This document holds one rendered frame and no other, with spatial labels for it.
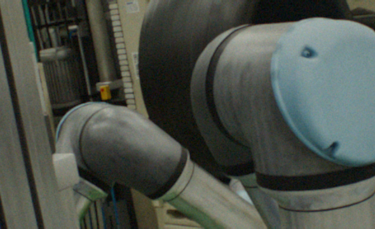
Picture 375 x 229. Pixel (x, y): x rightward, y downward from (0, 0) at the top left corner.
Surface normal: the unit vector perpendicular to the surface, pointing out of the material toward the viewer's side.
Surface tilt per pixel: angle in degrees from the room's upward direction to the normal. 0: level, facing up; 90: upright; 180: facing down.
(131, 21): 90
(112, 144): 72
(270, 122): 97
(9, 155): 90
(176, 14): 58
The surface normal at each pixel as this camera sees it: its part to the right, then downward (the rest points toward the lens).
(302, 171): -0.41, 0.21
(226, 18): -0.01, -0.22
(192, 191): 0.36, 0.18
